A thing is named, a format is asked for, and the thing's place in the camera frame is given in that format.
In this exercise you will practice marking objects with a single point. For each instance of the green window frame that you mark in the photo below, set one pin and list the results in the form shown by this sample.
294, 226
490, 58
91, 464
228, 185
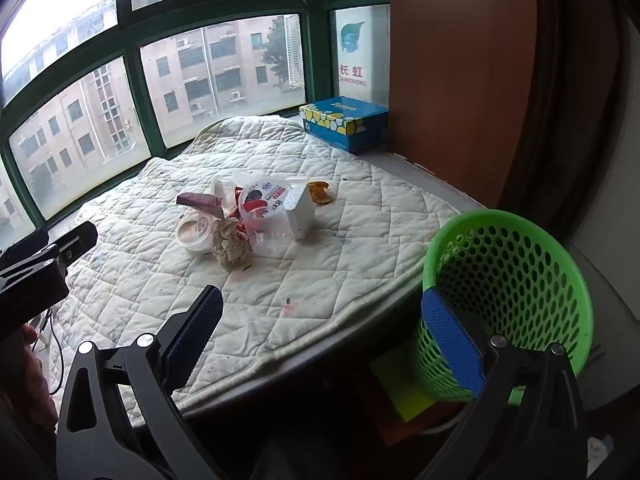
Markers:
136, 90

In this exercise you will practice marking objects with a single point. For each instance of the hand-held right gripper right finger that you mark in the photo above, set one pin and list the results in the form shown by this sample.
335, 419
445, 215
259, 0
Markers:
450, 340

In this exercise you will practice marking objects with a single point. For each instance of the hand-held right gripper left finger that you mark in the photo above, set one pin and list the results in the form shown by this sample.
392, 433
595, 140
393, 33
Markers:
195, 330

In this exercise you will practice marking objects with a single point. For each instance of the yellow paper sheet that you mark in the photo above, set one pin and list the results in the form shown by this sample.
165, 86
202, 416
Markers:
400, 390

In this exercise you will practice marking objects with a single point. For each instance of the red snack wrapper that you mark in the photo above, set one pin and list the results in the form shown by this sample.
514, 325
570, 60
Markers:
232, 205

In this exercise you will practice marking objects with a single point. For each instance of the clear ribbed plastic container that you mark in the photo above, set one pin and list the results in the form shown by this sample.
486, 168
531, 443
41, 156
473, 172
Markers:
225, 182

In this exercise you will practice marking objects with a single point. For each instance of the green perforated plastic basket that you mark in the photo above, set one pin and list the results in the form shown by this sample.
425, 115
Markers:
525, 280

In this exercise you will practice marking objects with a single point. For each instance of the small white box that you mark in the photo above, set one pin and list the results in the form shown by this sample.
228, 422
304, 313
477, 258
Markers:
300, 215

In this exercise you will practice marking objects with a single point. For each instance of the white louvred air conditioner unit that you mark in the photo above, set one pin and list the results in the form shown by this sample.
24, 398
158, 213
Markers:
295, 50

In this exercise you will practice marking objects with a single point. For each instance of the blue dotted tissue box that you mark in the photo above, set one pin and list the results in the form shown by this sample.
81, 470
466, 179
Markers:
345, 125

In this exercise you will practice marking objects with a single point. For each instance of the round white container lid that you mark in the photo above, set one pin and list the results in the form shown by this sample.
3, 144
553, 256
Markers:
195, 232

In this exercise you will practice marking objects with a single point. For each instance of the white printed board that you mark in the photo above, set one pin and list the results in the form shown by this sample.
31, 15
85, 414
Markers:
357, 60

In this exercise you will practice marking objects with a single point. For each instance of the berry label plastic cup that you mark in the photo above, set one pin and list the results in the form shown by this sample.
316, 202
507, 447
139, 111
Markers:
265, 195

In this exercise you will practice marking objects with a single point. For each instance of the clear plastic cup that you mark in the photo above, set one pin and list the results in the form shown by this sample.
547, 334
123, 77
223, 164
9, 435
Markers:
270, 242

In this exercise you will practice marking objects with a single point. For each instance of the paper ball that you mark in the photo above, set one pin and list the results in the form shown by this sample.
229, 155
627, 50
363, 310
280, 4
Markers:
227, 245

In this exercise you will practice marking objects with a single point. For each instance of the brown wooden cabinet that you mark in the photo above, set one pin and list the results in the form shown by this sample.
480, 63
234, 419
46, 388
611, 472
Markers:
460, 85

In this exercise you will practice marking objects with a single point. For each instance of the beige apartment building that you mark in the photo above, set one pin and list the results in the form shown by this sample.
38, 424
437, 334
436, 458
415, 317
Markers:
90, 125

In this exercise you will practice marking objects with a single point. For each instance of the maroon snack wrapper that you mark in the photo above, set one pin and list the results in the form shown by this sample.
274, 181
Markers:
197, 201

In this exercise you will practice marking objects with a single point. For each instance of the person's left hand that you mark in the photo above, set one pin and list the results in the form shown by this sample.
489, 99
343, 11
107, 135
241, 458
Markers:
42, 390

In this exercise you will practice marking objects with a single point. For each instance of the green tree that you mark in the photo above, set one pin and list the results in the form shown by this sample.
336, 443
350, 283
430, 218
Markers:
275, 50

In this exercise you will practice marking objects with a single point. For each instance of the white quilted mat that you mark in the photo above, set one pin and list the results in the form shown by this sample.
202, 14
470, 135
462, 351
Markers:
150, 260

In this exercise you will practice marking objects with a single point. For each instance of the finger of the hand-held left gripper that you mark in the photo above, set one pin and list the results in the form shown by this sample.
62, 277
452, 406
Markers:
70, 240
35, 290

